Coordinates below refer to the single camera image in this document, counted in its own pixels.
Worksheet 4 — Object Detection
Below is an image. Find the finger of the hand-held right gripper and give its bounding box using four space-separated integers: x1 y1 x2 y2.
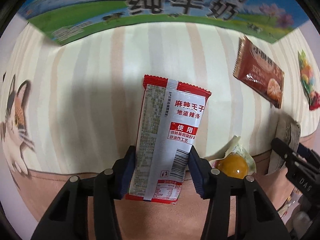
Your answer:
271 138 304 173
297 144 320 165

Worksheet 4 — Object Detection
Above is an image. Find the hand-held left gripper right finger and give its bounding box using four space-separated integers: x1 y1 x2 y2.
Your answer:
188 146 292 240

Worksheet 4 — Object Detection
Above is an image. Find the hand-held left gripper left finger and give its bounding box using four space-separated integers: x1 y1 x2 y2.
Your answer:
32 145 137 240

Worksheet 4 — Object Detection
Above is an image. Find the silver white snack packet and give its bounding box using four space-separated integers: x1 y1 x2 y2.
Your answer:
269 115 302 174

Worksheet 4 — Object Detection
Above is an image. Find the red and white strip packet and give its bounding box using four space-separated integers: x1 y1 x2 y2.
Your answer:
125 74 212 205

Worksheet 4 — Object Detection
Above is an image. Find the printed cardboard box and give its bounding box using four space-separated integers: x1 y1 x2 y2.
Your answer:
19 0 310 47

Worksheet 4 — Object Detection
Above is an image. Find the clear egg yolk packet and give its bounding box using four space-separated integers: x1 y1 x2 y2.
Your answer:
204 135 257 180

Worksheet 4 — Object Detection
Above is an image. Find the small red snack packet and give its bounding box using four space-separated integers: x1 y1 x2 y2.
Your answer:
309 92 320 111

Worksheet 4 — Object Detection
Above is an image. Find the colourful candy packet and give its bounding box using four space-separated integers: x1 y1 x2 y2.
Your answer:
297 50 320 98

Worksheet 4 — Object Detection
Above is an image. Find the brown red biscuit packet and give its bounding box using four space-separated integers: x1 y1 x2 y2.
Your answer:
232 35 285 109

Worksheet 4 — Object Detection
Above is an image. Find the cat printed blanket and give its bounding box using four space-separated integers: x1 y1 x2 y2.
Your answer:
0 12 320 240

